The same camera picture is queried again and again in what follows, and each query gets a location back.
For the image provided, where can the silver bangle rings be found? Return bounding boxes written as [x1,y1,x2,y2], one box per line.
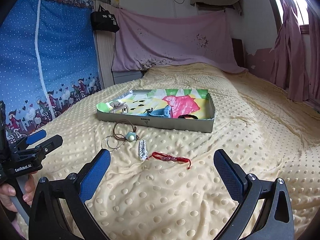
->
[101,134,126,152]

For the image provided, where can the brown cord bead necklace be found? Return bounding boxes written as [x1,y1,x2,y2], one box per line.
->
[113,119,140,142]

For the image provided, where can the beige hair claw clip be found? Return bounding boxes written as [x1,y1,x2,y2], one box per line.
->
[110,100,129,114]

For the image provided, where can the silver rhinestone hair clip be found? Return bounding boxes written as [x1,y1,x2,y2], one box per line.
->
[138,140,148,161]

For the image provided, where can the red braided bracelet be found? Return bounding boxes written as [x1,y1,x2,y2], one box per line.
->
[147,151,192,170]

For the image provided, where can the black small hair clip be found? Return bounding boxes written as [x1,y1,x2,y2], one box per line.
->
[144,108,153,113]

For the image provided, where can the person left hand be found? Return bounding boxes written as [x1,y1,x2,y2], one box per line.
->
[0,173,35,212]

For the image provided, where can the blue dotted fabric wardrobe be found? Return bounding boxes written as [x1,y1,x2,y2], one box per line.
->
[1,0,101,144]

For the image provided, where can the yellow dotted bed blanket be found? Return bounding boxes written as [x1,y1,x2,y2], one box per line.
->
[34,63,319,239]

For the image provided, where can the grey bedside cabinet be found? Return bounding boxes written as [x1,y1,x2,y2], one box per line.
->
[113,70,143,84]

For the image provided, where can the grey tray with colourful lining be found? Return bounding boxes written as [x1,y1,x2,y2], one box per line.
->
[96,88,215,133]

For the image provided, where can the pink window curtain right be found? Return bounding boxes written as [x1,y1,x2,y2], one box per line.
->
[308,7,320,101]

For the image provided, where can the pink window curtain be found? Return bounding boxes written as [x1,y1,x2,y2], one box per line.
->
[270,0,309,102]
[308,7,320,101]

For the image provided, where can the black tote bag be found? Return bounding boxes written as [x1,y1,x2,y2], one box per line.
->
[90,5,120,33]

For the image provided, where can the pink window curtain left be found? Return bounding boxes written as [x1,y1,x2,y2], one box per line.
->
[270,0,309,102]

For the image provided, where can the pink sheet on headboard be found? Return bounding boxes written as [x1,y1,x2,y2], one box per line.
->
[112,9,245,74]

